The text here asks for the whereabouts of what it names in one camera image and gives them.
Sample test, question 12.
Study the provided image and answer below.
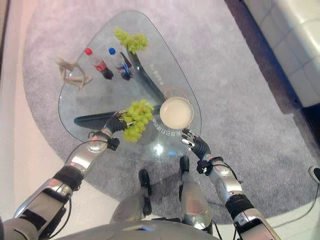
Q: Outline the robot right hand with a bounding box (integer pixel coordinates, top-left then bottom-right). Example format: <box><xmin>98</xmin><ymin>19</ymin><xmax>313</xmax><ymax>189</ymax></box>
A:
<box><xmin>180</xmin><ymin>128</ymin><xmax>213</xmax><ymax>161</ymax></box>

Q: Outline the green grape bunch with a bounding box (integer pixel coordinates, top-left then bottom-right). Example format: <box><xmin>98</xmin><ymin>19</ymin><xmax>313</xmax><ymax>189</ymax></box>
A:
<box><xmin>112</xmin><ymin>27</ymin><xmax>149</xmax><ymax>55</ymax></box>
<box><xmin>122</xmin><ymin>98</ymin><xmax>155</xmax><ymax>144</ymax></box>

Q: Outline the robot left leg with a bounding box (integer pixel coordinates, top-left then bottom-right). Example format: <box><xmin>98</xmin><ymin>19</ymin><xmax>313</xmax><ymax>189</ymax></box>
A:
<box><xmin>109</xmin><ymin>168</ymin><xmax>154</xmax><ymax>225</ymax></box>

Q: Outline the white leather sofa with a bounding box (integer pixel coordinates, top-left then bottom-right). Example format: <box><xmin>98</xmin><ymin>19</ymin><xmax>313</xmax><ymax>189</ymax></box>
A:
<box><xmin>243</xmin><ymin>0</ymin><xmax>320</xmax><ymax>108</ymax></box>

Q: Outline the person's shoe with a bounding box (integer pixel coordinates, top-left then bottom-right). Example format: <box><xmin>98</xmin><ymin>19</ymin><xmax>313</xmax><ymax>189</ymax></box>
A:
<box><xmin>308</xmin><ymin>165</ymin><xmax>320</xmax><ymax>183</ymax></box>

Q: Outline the robot right leg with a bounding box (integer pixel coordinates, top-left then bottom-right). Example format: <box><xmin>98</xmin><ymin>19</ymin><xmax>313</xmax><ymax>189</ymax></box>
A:
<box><xmin>177</xmin><ymin>155</ymin><xmax>214</xmax><ymax>233</ymax></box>

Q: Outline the grey round rug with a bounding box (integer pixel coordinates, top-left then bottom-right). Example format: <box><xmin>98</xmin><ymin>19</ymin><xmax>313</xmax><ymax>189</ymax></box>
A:
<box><xmin>21</xmin><ymin>0</ymin><xmax>320</xmax><ymax>225</ymax></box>

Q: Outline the cream round plate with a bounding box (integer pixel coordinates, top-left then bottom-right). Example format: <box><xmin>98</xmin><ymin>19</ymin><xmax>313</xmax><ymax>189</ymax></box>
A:
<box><xmin>159</xmin><ymin>96</ymin><xmax>195</xmax><ymax>129</ymax></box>

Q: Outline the glass coffee table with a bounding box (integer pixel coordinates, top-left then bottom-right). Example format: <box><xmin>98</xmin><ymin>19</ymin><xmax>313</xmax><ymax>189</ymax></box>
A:
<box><xmin>57</xmin><ymin>9</ymin><xmax>202</xmax><ymax>165</ymax></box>

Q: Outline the beige wooden mannequin figure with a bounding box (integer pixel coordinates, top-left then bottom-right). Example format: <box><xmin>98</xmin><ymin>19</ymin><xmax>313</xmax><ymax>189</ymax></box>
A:
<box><xmin>55</xmin><ymin>57</ymin><xmax>94</xmax><ymax>92</ymax></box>

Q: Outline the robot silver torso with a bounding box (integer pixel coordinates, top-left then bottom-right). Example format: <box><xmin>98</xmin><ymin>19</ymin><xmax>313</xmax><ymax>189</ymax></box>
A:
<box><xmin>53</xmin><ymin>217</ymin><xmax>221</xmax><ymax>240</ymax></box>

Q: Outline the red cap cola bottle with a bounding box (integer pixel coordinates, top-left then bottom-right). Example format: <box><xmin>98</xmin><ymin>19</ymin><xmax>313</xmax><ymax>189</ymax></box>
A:
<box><xmin>83</xmin><ymin>47</ymin><xmax>115</xmax><ymax>81</ymax></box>

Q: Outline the blue cap cola bottle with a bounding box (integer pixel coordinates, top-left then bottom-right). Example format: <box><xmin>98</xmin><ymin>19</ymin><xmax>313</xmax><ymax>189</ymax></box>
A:
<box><xmin>108</xmin><ymin>47</ymin><xmax>133</xmax><ymax>82</ymax></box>

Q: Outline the robot leg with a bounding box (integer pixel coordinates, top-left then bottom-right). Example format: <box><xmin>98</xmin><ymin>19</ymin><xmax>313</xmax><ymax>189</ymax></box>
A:
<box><xmin>109</xmin><ymin>168</ymin><xmax>154</xmax><ymax>225</ymax></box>
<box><xmin>177</xmin><ymin>155</ymin><xmax>214</xmax><ymax>233</ymax></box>

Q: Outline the black table leg base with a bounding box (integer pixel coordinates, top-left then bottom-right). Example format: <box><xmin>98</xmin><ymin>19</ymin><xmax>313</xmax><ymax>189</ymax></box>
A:
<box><xmin>73</xmin><ymin>48</ymin><xmax>171</xmax><ymax>129</ymax></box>

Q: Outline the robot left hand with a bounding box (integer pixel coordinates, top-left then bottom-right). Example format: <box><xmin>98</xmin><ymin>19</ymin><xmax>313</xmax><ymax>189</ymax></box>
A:
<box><xmin>101</xmin><ymin>109</ymin><xmax>137</xmax><ymax>134</ymax></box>

